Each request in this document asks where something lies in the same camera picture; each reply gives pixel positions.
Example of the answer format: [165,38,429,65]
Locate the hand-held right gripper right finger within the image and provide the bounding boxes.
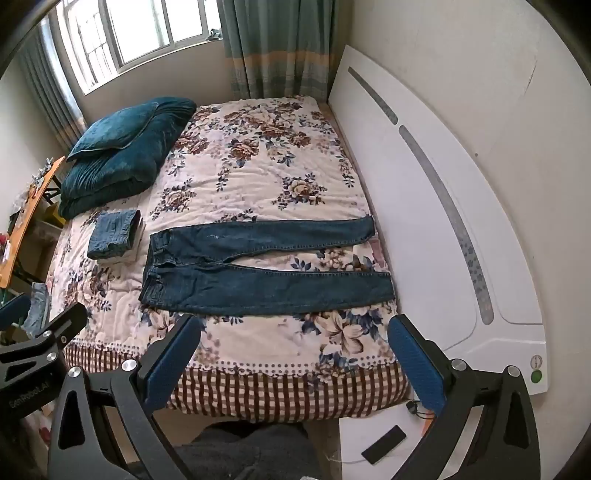
[387,314,542,480]

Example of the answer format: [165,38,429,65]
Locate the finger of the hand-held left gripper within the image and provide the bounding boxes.
[0,293,32,332]
[32,302,88,354]

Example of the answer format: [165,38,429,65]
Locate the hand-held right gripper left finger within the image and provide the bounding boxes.
[48,314,204,480]

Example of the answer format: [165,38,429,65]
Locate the dark blue denim pants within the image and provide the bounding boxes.
[139,216,397,317]

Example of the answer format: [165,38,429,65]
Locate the light blue denim cloth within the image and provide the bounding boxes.
[23,282,51,335]

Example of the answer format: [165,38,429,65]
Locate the white nightstand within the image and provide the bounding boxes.
[338,392,485,480]

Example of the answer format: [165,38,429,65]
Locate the black phone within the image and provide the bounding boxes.
[361,425,408,463]

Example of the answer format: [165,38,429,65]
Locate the orange table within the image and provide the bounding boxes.
[0,156,66,289]

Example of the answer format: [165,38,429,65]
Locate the folded blue jeans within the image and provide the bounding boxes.
[87,209,141,260]

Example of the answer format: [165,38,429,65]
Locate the person's dark trouser leg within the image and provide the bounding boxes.
[173,422,324,480]

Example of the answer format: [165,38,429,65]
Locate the white headboard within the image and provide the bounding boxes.
[327,45,548,397]

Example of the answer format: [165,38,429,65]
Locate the teal folded duvet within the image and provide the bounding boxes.
[58,96,198,220]

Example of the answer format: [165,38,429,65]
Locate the floral bedspread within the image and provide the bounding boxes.
[44,95,411,425]

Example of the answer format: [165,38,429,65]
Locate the teal velvet pillow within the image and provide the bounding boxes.
[66,102,160,162]

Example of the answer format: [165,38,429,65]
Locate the teal striped curtain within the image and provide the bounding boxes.
[217,0,354,100]
[14,18,88,153]

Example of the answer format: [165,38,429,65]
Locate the window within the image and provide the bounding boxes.
[55,0,227,95]

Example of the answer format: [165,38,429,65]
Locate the black and orange cord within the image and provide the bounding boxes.
[405,401,437,422]

